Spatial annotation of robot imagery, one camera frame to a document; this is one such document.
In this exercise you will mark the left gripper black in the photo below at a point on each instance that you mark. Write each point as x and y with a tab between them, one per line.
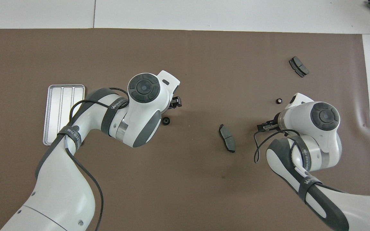
175	102

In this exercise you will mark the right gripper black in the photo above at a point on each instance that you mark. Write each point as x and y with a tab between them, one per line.
273	125

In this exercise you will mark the small black bearing gear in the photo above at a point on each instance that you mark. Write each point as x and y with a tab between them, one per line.
279	101

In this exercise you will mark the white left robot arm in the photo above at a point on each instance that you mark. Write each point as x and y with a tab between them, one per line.
59	192

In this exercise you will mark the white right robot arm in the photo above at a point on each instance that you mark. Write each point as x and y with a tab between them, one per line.
310	128

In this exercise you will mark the silver metal tray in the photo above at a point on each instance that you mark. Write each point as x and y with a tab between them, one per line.
59	109

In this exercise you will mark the long grey brake pad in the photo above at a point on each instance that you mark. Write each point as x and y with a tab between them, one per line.
227	138

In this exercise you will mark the brown table mat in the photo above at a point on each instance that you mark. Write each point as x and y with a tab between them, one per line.
204	64

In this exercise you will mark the short grey brake pad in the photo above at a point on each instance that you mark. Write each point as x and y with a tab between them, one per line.
299	66

